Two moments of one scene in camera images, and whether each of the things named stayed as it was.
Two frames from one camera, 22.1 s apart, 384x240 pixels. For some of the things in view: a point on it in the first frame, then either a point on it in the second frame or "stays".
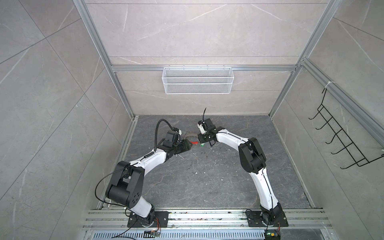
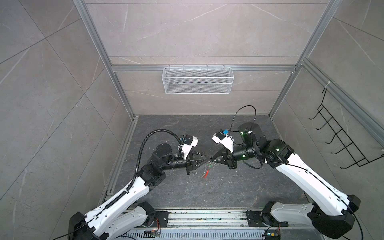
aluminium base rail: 117,219 stays
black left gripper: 186,145 -> 205,159
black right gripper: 200,138 -> 230,162
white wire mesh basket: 197,80 stays
